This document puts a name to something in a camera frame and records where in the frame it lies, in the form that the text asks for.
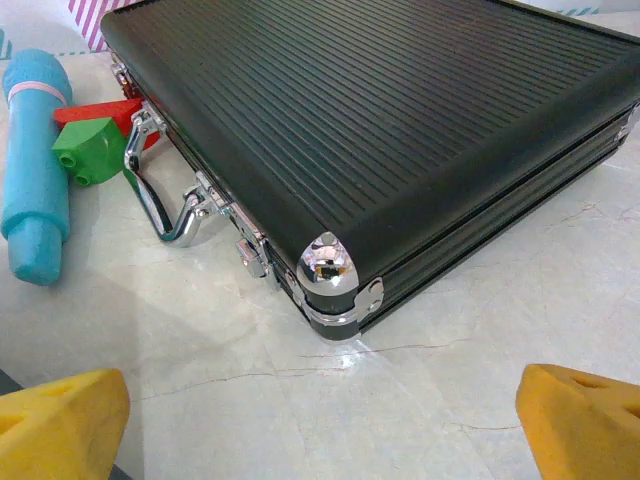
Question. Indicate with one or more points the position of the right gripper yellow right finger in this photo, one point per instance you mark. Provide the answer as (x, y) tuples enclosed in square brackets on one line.
[(585, 430)]

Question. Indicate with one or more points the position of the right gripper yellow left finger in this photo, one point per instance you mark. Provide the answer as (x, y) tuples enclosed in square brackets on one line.
[(60, 430)]

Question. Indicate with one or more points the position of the blue foam toy microphone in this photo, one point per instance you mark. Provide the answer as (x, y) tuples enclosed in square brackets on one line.
[(32, 165)]

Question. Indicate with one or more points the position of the green plastic building block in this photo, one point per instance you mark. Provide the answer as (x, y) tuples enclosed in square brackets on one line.
[(90, 145)]

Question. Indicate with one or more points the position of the red plastic building block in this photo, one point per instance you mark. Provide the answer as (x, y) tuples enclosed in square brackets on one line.
[(92, 114)]

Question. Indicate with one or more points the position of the black ribbed aluminium case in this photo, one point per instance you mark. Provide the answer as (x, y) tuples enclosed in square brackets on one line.
[(380, 120)]

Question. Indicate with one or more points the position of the teal striped object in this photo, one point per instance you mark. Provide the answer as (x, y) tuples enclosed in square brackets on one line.
[(4, 45)]

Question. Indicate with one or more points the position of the pink striped white box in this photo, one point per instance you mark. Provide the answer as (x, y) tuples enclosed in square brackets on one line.
[(90, 22)]

